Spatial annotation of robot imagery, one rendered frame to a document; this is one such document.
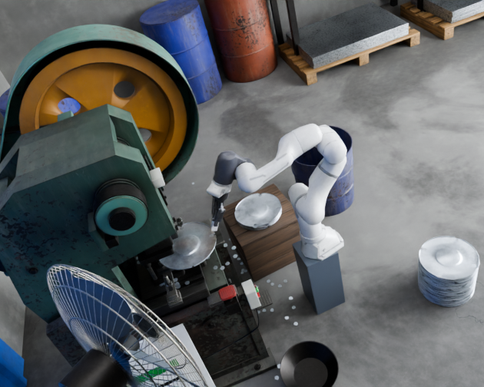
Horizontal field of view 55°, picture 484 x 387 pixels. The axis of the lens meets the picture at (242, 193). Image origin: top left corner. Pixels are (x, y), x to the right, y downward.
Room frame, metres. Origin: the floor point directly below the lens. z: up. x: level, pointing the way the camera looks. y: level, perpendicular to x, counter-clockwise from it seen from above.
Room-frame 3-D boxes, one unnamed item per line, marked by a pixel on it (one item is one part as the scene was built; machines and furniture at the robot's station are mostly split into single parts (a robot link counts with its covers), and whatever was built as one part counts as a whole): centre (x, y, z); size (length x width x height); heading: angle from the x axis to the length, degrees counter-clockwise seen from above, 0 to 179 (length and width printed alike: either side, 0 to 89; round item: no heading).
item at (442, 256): (1.42, -0.94, 0.25); 0.29 x 0.29 x 0.01
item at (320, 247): (1.59, -0.32, 0.52); 0.22 x 0.19 x 0.14; 99
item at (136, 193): (1.30, 0.44, 1.31); 0.22 x 0.12 x 0.22; 96
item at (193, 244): (1.56, 0.32, 0.78); 0.29 x 0.29 x 0.01
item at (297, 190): (1.62, -0.27, 0.71); 0.18 x 0.11 x 0.25; 7
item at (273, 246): (2.07, -0.06, 0.18); 0.40 x 0.38 x 0.35; 102
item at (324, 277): (1.58, -0.28, 0.23); 0.18 x 0.18 x 0.45; 9
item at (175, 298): (1.38, 0.43, 0.76); 0.17 x 0.06 x 0.10; 6
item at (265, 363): (1.27, 0.56, 0.45); 0.92 x 0.12 x 0.90; 96
